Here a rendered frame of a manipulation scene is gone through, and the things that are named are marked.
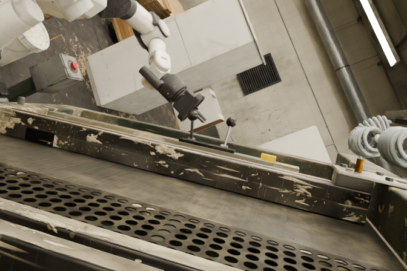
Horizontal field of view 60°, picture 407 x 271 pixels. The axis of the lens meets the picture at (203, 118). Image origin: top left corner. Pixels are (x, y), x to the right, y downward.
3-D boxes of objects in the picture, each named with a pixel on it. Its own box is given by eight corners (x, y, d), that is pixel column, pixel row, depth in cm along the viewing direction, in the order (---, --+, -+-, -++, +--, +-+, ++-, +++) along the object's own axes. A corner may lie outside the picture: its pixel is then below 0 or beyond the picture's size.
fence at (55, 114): (54, 121, 141) (56, 111, 141) (296, 178, 121) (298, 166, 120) (45, 121, 136) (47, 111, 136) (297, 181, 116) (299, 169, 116)
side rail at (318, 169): (85, 132, 165) (89, 109, 165) (328, 190, 142) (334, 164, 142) (78, 133, 160) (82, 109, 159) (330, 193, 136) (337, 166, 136)
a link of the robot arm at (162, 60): (159, 87, 133) (160, 68, 144) (171, 69, 129) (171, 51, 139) (143, 80, 131) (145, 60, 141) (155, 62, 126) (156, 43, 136)
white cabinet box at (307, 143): (184, 175, 548) (314, 128, 506) (196, 212, 537) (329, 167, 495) (171, 177, 490) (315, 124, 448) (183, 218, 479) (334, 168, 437)
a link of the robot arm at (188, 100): (208, 97, 134) (185, 76, 136) (201, 96, 124) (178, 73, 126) (185, 121, 136) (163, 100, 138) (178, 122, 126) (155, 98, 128)
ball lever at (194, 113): (188, 138, 129) (189, 106, 121) (197, 141, 128) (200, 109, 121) (184, 144, 125) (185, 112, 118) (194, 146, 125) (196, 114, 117)
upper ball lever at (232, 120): (218, 151, 125) (228, 118, 131) (228, 153, 124) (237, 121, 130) (217, 147, 122) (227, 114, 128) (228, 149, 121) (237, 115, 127)
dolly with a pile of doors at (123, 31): (125, 32, 533) (142, 23, 527) (134, 63, 524) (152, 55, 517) (103, 17, 474) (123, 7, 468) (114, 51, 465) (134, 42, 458)
